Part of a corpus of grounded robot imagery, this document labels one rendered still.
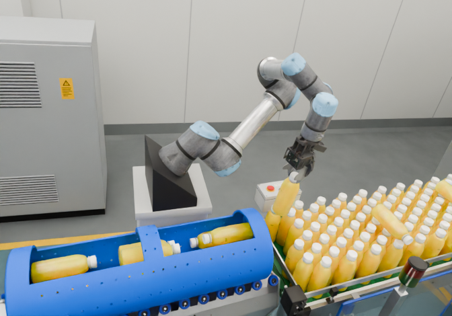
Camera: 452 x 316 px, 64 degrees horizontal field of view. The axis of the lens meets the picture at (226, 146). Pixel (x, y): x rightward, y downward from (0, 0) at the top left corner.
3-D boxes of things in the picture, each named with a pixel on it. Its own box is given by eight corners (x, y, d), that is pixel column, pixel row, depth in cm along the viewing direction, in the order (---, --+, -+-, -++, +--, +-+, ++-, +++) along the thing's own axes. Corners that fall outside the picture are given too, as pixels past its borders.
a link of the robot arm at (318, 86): (318, 69, 126) (317, 83, 117) (337, 92, 129) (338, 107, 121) (300, 82, 130) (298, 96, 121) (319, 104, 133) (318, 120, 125)
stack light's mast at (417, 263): (389, 286, 137) (404, 257, 128) (401, 282, 139) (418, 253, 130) (400, 300, 132) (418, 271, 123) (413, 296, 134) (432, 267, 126)
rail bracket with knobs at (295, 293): (276, 299, 149) (281, 284, 144) (292, 295, 152) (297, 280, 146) (288, 321, 142) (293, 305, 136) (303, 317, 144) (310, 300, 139)
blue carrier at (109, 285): (25, 280, 137) (9, 230, 120) (239, 237, 167) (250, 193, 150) (19, 358, 116) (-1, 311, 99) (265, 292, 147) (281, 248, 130)
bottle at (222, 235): (246, 234, 155) (205, 242, 149) (247, 218, 153) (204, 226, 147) (253, 242, 149) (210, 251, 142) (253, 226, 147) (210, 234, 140)
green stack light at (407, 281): (394, 275, 134) (399, 266, 131) (407, 271, 136) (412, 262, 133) (407, 290, 129) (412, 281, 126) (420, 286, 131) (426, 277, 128)
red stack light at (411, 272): (399, 266, 131) (403, 259, 129) (412, 262, 133) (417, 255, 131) (412, 281, 126) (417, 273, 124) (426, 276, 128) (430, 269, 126)
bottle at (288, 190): (286, 203, 153) (300, 171, 141) (290, 216, 147) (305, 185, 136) (270, 203, 151) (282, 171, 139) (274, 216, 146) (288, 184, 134)
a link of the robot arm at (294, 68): (262, 49, 163) (305, 46, 116) (278, 67, 166) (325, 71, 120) (243, 68, 164) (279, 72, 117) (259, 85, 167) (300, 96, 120)
